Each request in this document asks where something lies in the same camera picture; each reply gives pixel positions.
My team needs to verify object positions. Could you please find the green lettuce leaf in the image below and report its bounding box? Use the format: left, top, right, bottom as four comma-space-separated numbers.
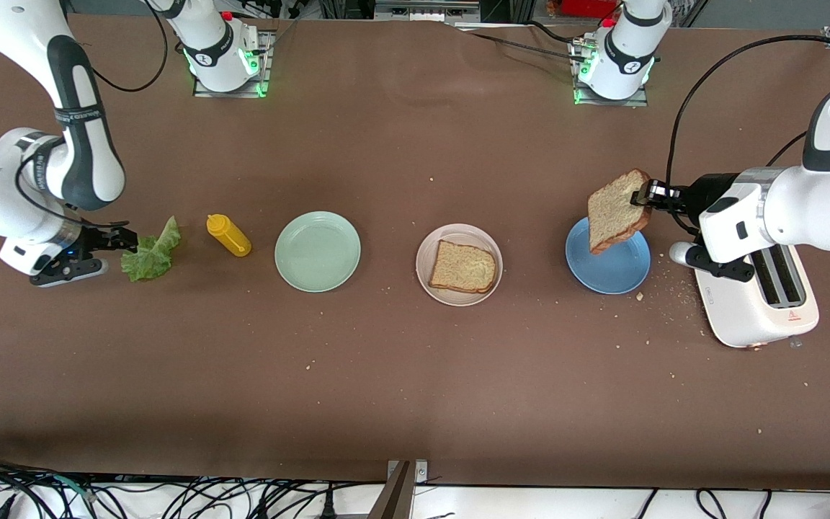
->
121, 216, 182, 283

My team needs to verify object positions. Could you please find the brown bread slice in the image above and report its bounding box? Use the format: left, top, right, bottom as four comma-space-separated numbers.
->
428, 239, 497, 294
588, 169, 652, 255

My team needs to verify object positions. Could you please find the yellow squeeze bottle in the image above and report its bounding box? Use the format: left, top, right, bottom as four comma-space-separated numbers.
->
206, 213, 252, 258

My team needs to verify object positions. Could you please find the blue plate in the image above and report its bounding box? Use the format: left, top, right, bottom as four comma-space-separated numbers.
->
565, 213, 651, 295

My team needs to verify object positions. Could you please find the mint green plate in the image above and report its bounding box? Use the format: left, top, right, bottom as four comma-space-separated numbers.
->
275, 210, 362, 293

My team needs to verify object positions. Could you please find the beige plate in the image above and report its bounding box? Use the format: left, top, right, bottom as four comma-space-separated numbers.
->
416, 223, 504, 307

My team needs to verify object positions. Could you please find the white toaster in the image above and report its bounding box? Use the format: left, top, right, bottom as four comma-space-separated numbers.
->
694, 238, 821, 350

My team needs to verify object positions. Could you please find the red background box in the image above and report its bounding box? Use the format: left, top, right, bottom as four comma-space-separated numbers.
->
563, 0, 617, 19

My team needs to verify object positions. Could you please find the brown table cover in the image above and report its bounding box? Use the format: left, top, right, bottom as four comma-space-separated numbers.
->
0, 14, 830, 491

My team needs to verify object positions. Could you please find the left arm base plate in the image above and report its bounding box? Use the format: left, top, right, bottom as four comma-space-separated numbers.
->
574, 40, 650, 107

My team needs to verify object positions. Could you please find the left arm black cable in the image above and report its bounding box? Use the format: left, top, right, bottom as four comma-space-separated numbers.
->
666, 34, 830, 235

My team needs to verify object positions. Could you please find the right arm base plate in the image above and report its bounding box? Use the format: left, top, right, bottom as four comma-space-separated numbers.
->
193, 29, 272, 98

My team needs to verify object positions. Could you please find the thin black table cable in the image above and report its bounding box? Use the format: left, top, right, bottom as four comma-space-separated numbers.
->
469, 20, 589, 62

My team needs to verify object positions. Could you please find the black floor cable tangle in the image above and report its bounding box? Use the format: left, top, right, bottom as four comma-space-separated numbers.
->
0, 453, 387, 519

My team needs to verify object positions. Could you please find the metal background frame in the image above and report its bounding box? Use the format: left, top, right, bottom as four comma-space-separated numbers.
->
318, 0, 531, 24

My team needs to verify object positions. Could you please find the aluminium profile post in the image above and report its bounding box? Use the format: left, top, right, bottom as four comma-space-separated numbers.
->
368, 460, 429, 519

